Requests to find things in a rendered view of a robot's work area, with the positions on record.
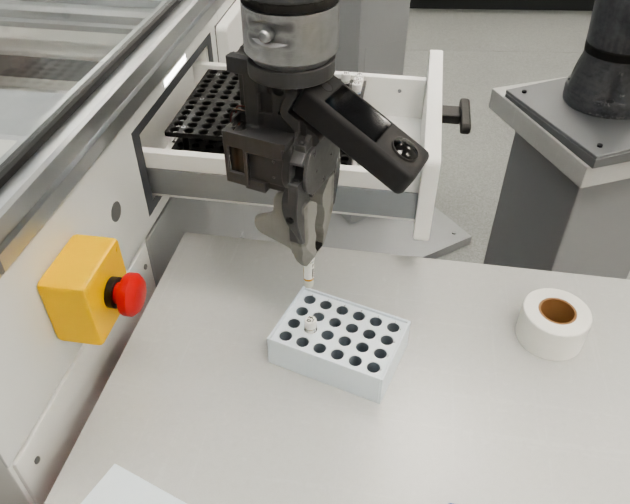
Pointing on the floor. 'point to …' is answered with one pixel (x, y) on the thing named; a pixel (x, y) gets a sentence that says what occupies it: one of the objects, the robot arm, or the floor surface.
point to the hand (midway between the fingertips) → (315, 251)
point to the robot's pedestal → (565, 204)
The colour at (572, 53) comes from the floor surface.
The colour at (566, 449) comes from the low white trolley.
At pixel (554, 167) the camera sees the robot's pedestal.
